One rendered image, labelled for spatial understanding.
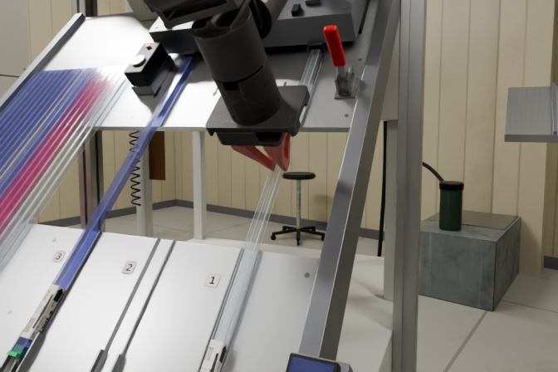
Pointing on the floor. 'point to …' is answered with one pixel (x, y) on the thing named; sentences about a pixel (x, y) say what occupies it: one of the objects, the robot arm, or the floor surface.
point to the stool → (298, 207)
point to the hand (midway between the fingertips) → (279, 163)
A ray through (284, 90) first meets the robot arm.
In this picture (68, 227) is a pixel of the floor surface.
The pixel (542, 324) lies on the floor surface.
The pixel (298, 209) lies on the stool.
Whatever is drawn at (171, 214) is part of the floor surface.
